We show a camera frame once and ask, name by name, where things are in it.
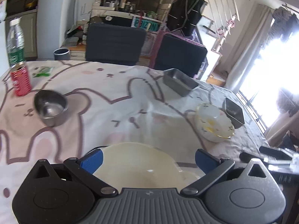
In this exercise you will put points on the grey trash bin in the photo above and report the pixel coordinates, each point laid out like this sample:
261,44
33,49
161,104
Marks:
61,54

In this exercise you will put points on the clear plastic water bottle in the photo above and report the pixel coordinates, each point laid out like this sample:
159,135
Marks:
15,43

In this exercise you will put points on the cream ceramic plate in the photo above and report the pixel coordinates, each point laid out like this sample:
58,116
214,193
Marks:
136,165

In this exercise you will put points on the round steel bowl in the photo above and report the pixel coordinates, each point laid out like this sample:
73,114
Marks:
51,107

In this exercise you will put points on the red soda can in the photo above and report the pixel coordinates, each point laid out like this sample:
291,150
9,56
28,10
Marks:
20,78

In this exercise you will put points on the large rectangular steel tray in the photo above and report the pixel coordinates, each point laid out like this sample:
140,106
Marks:
179,82

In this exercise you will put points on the green snack packet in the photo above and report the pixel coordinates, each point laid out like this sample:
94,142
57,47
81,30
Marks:
43,71

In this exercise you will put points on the dark chair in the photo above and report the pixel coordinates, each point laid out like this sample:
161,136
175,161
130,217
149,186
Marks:
180,53
114,44

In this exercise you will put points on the kitchen shelf with bottles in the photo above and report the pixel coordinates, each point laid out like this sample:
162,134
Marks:
116,0

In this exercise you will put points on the right dark chair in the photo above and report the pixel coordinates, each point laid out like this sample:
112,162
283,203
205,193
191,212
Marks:
180,53

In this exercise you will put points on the small rectangular steel tray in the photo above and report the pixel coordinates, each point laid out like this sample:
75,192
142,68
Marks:
234,113

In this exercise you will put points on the beige curtain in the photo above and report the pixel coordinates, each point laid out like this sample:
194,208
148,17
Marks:
247,47

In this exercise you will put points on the yellow rimmed floral bowl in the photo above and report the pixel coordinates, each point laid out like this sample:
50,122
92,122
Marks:
213,124

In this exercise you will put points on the black vest on hanger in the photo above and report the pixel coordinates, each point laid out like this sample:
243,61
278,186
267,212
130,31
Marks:
184,16

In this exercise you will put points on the purple box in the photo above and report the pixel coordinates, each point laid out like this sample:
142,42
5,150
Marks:
156,47

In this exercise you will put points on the green poizon sign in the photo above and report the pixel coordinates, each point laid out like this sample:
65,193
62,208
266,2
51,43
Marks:
148,25

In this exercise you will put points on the left dark chair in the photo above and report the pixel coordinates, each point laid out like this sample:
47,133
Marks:
114,44

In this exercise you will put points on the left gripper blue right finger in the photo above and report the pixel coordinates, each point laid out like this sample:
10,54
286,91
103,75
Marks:
205,161

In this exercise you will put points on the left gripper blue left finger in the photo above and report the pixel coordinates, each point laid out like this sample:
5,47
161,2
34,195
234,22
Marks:
92,161

